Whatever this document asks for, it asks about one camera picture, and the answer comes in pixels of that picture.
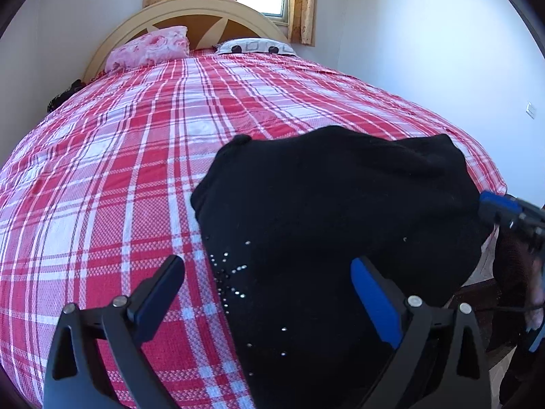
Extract dark patterned cloth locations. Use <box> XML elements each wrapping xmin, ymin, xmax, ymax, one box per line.
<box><xmin>46</xmin><ymin>79</ymin><xmax>86</xmax><ymax>113</ymax></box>

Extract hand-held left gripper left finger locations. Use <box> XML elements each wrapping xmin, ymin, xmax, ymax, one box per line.
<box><xmin>43</xmin><ymin>255</ymin><xmax>185</xmax><ymax>409</ymax></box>

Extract person's dark trouser leg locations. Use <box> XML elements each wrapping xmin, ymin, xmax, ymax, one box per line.
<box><xmin>489</xmin><ymin>341</ymin><xmax>545</xmax><ymax>409</ymax></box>

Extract red plaid bedspread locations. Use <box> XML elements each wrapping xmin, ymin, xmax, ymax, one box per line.
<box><xmin>0</xmin><ymin>49</ymin><xmax>508</xmax><ymax>409</ymax></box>

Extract pink floral pillow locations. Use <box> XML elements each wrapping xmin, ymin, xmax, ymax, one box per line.
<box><xmin>104</xmin><ymin>26</ymin><xmax>190</xmax><ymax>73</ymax></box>

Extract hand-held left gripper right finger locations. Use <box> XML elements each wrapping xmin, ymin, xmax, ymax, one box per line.
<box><xmin>350</xmin><ymin>256</ymin><xmax>495</xmax><ymax>409</ymax></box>

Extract cream wooden headboard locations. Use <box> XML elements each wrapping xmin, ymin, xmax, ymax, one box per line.
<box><xmin>83</xmin><ymin>0</ymin><xmax>295</xmax><ymax>84</ymax></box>

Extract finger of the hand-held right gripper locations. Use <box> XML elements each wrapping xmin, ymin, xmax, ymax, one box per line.
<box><xmin>478</xmin><ymin>191</ymin><xmax>524</xmax><ymax>226</ymax></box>

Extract black pants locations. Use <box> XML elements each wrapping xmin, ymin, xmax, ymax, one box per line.
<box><xmin>190</xmin><ymin>125</ymin><xmax>491</xmax><ymax>409</ymax></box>

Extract white patterned pillow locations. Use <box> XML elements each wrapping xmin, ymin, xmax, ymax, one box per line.
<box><xmin>213</xmin><ymin>38</ymin><xmax>299</xmax><ymax>57</ymax></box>

